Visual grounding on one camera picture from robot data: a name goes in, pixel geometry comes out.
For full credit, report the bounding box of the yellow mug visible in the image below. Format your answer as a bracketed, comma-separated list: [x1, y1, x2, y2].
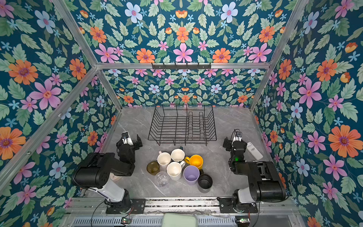
[184, 155, 204, 170]

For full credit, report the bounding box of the black mug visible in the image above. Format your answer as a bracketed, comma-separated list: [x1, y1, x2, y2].
[198, 169, 213, 192]

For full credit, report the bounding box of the lilac plastic cup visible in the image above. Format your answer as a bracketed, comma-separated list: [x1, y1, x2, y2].
[183, 166, 200, 185]

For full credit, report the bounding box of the green mug white inside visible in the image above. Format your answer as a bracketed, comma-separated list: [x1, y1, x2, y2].
[171, 147, 185, 162]

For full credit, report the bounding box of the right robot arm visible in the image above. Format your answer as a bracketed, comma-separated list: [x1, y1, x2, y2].
[223, 134, 288, 213]

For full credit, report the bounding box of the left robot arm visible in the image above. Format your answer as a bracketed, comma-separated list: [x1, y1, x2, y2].
[72, 132, 145, 214]

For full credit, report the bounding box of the white remote control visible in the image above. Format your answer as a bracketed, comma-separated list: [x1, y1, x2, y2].
[247, 142, 263, 160]

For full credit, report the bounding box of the pink round clock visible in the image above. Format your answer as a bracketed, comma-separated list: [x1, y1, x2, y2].
[109, 173, 122, 182]

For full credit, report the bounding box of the olive glass cup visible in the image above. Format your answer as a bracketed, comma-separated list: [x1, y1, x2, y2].
[147, 161, 160, 176]

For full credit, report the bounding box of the white mug rear left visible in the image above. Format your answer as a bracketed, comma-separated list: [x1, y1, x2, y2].
[157, 151, 171, 172]

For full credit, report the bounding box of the clear glass cup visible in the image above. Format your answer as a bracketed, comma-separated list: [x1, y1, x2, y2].
[155, 172, 170, 188]

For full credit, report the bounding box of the white mug front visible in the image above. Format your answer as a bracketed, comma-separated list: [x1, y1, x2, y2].
[167, 161, 185, 181]

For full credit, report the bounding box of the green cloth pad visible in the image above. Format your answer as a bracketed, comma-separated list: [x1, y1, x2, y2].
[162, 213, 198, 227]

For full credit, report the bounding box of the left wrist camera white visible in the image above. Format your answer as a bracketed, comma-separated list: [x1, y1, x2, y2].
[121, 131, 133, 146]

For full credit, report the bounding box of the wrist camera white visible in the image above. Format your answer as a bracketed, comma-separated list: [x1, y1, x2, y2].
[232, 130, 243, 142]
[121, 131, 133, 146]

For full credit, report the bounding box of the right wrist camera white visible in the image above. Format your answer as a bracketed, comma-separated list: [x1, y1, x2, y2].
[232, 130, 243, 142]

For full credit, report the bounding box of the black wire dish rack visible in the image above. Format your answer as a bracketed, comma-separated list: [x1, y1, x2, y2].
[147, 105, 217, 145]

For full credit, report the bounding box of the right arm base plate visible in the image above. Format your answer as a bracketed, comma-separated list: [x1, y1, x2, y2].
[217, 197, 258, 214]

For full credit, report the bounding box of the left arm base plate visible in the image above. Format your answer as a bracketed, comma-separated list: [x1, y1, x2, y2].
[105, 198, 146, 214]

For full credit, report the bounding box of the black wall hook rail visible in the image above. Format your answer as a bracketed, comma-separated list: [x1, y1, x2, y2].
[151, 63, 212, 70]

